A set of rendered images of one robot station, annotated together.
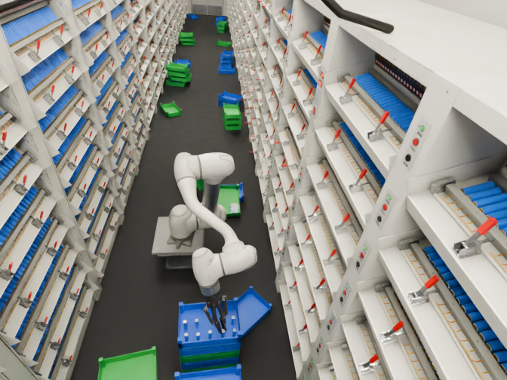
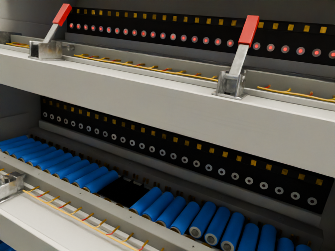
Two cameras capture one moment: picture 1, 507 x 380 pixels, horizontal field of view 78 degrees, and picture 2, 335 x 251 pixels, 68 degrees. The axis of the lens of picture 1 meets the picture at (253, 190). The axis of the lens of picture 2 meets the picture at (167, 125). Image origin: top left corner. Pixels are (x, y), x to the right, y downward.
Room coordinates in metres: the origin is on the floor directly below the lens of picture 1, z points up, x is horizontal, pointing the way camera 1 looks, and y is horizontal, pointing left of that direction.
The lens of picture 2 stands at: (1.45, 0.01, 1.06)
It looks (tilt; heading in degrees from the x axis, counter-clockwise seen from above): 1 degrees up; 303
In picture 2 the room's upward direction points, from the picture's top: 16 degrees clockwise
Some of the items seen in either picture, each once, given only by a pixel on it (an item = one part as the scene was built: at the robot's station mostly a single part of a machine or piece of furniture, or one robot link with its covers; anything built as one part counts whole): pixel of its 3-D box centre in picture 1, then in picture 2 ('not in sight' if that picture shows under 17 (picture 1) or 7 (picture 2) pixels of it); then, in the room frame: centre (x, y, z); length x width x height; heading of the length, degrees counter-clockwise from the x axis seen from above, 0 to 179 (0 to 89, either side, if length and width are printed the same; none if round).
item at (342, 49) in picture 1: (314, 194); not in sight; (1.35, -0.34, 0.88); 0.20 x 0.09 x 1.76; 100
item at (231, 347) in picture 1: (209, 329); not in sight; (0.79, 0.15, 0.36); 0.30 x 0.20 x 0.08; 102
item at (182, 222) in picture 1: (182, 219); not in sight; (1.52, 0.47, 0.39); 0.18 x 0.16 x 0.22; 112
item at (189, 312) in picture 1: (209, 321); not in sight; (0.79, 0.15, 0.44); 0.30 x 0.20 x 0.08; 102
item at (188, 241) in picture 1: (181, 235); not in sight; (1.51, 0.48, 0.25); 0.22 x 0.18 x 0.06; 1
